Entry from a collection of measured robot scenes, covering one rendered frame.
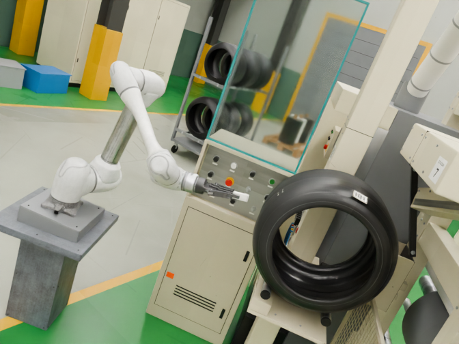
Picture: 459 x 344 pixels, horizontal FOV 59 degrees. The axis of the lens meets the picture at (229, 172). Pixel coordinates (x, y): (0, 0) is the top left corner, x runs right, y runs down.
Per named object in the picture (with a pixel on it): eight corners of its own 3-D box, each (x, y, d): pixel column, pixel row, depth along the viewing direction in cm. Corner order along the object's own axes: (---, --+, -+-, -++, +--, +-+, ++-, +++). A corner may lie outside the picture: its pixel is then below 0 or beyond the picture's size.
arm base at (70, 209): (37, 209, 207) (39, 200, 205) (50, 192, 228) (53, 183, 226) (72, 221, 211) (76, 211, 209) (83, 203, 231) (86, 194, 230)
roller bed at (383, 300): (354, 279, 220) (379, 233, 210) (380, 291, 218) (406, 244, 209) (357, 299, 201) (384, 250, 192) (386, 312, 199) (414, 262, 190)
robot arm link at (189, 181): (189, 168, 186) (201, 172, 186) (186, 187, 189) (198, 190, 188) (183, 174, 178) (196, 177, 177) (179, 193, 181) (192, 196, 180)
